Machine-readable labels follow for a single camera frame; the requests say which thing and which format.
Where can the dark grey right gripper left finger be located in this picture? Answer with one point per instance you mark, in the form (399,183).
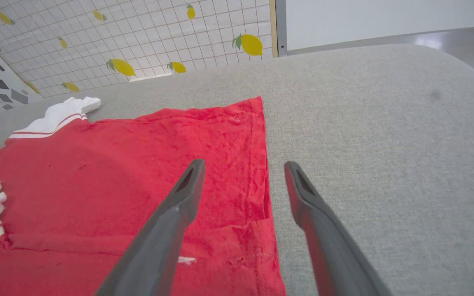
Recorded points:
(159,242)

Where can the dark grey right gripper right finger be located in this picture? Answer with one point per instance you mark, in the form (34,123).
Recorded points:
(331,246)

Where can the red garment with white trim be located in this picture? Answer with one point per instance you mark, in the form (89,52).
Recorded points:
(97,193)

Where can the lemon print grid panel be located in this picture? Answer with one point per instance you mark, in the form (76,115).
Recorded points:
(138,33)

